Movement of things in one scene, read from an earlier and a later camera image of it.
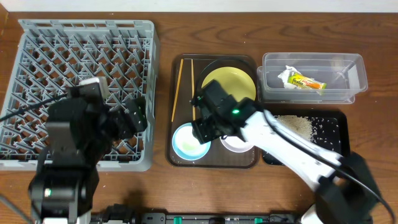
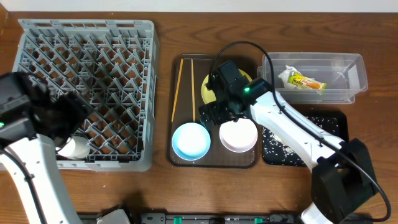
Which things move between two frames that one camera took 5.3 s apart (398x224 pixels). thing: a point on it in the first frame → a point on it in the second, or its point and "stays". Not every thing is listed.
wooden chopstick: x=177 y=90 stays
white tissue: x=284 y=75 stays
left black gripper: x=131 y=116 → x=72 y=113
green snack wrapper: x=302 y=81 stays
